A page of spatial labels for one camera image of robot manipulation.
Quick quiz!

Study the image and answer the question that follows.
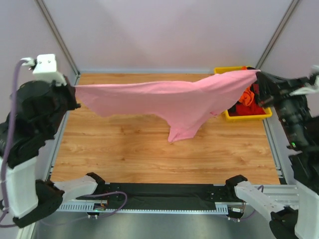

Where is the pink t shirt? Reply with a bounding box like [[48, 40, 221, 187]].
[[76, 70, 258, 142]]

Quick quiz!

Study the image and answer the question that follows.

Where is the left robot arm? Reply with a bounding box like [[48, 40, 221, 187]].
[[0, 80, 105, 228]]

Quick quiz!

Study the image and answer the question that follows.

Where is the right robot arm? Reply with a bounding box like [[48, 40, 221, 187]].
[[225, 70, 319, 239]]

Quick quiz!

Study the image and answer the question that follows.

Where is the black t shirt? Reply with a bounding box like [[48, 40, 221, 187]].
[[228, 66, 261, 114]]

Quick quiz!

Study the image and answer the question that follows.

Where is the orange t shirt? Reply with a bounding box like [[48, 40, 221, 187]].
[[238, 66, 255, 107]]

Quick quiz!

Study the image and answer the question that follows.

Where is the red t shirt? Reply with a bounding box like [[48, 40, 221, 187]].
[[227, 104, 266, 117]]

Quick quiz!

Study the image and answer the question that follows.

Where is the yellow plastic bin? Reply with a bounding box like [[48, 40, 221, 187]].
[[213, 66, 273, 122]]

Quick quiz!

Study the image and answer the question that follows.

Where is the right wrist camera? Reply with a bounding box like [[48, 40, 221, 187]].
[[290, 65, 319, 96]]

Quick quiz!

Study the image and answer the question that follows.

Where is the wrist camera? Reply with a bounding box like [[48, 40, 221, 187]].
[[32, 54, 67, 86], [290, 65, 319, 96]]

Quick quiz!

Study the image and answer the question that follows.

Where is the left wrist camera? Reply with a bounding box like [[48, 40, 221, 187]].
[[32, 54, 67, 86]]

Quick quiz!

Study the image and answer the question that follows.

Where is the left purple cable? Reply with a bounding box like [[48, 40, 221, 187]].
[[0, 57, 32, 229]]

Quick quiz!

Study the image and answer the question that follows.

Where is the right corner aluminium post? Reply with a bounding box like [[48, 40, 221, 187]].
[[256, 0, 302, 69]]

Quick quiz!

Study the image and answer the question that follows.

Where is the corner aluminium post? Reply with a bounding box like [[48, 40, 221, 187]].
[[34, 0, 80, 78], [256, 0, 302, 69]]

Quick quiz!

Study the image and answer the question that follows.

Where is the left corner aluminium post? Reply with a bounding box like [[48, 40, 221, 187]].
[[34, 0, 80, 78]]

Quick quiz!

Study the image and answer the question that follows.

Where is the aluminium frame rail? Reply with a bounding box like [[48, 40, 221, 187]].
[[51, 184, 300, 207]]

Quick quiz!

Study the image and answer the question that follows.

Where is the grey slotted cable duct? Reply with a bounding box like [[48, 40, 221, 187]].
[[58, 200, 246, 215]]

